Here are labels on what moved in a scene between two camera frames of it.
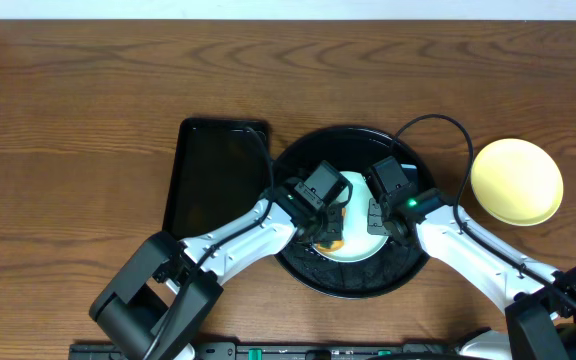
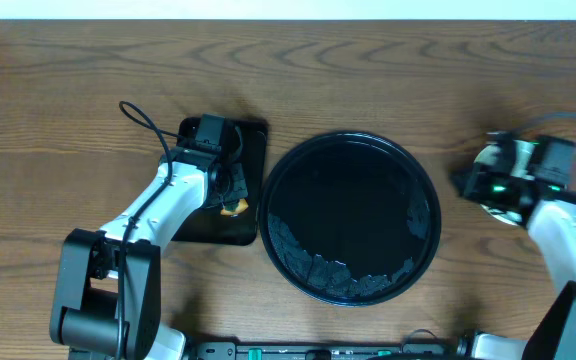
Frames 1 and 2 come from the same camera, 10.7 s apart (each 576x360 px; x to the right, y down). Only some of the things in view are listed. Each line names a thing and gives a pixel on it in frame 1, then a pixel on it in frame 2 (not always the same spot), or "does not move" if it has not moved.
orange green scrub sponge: [333, 245] → [242, 205]
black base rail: [284, 351] does not move
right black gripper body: [377, 219] → [490, 189]
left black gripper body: [321, 223] → [231, 188]
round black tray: [353, 149] does not move
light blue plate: [358, 244] → [513, 157]
